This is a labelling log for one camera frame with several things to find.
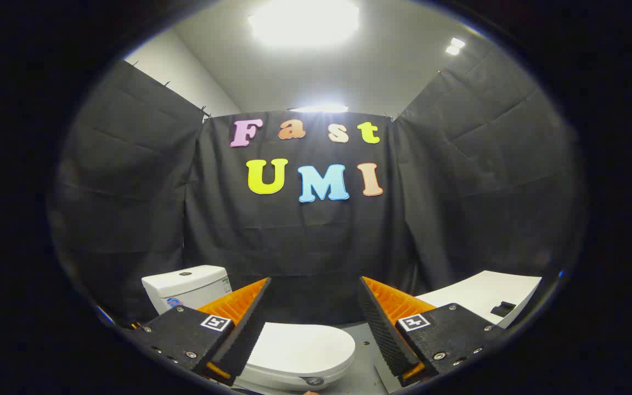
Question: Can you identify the white toilet tank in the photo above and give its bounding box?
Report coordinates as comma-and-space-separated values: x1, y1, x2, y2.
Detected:
142, 265, 233, 314

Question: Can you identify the ceiling light strip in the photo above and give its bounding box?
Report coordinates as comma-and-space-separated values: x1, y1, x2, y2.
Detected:
289, 104, 349, 114

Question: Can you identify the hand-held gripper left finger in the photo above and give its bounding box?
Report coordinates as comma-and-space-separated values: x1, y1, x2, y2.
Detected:
129, 277, 273, 387

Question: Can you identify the grey drawer cabinet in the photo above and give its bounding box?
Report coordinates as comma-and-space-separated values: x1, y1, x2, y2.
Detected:
415, 270, 543, 330

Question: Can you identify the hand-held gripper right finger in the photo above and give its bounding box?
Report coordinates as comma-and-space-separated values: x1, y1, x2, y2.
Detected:
358, 276, 509, 387

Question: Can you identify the white toilet lid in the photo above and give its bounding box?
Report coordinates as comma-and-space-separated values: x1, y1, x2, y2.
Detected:
245, 323, 356, 379

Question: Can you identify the black backdrop cloth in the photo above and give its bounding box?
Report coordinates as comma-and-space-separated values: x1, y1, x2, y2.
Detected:
47, 47, 588, 330

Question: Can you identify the large ceiling light panel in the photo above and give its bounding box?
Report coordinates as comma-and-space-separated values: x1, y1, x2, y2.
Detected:
247, 0, 360, 48

